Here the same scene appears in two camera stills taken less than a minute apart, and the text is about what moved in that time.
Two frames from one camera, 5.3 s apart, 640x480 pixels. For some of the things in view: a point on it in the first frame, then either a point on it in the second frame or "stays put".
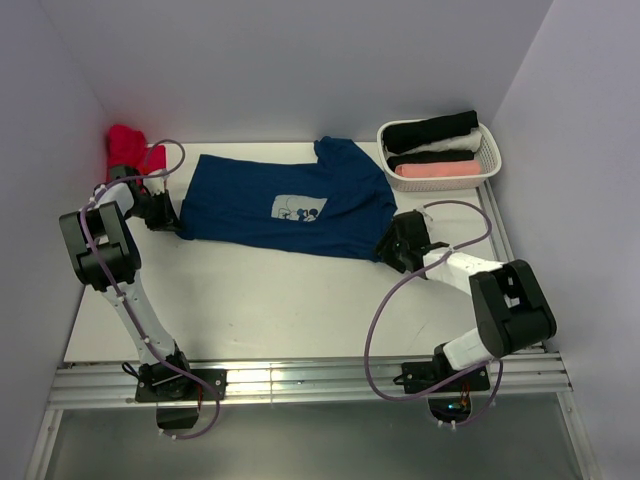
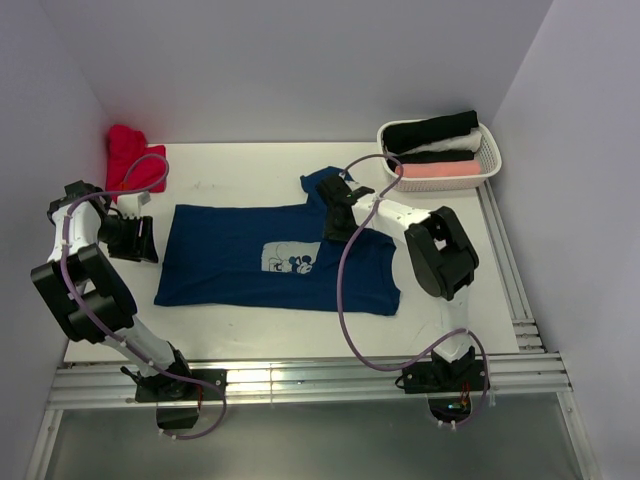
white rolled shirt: (469, 142) stays put
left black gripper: (169, 220) -> (139, 247)
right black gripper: (385, 249) -> (331, 232)
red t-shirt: (127, 147) stays put
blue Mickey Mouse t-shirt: (335, 206) -> (271, 257)
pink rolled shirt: (439, 169) stays put
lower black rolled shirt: (429, 157) stays put
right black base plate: (420, 376) stays put
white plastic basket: (491, 165) stays put
